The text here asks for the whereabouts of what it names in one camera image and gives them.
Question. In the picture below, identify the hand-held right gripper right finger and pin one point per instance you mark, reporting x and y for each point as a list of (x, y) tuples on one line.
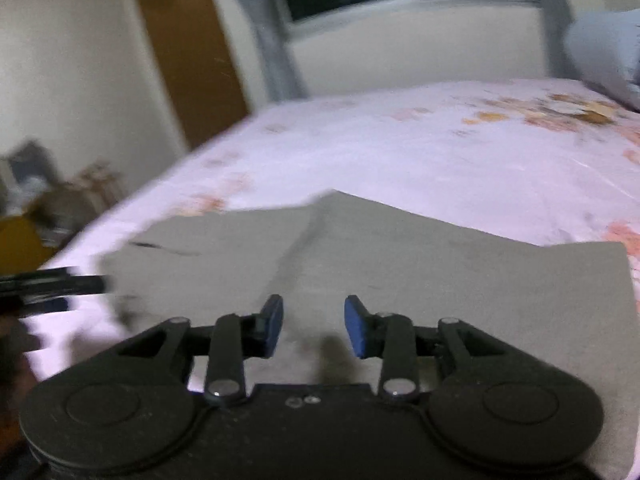
[(355, 327)]

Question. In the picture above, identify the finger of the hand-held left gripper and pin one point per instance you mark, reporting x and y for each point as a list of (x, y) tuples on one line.
[(40, 306), (50, 282)]

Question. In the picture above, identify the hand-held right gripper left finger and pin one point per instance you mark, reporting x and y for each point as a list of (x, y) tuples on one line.
[(272, 325)]

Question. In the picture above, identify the grey pants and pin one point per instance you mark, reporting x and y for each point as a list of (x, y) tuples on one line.
[(425, 270)]

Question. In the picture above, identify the small wooden chair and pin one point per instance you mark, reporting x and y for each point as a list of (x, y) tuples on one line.
[(100, 187)]

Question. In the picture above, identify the bed with pink floral sheet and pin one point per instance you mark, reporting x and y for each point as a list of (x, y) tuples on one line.
[(400, 150)]

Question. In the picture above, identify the brown wooden door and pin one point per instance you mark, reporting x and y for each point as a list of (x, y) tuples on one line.
[(192, 55)]

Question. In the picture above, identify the grey curtain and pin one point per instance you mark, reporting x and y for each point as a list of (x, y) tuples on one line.
[(275, 45), (550, 20)]

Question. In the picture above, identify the light blue rolled quilt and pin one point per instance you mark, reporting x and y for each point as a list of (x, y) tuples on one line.
[(600, 50)]

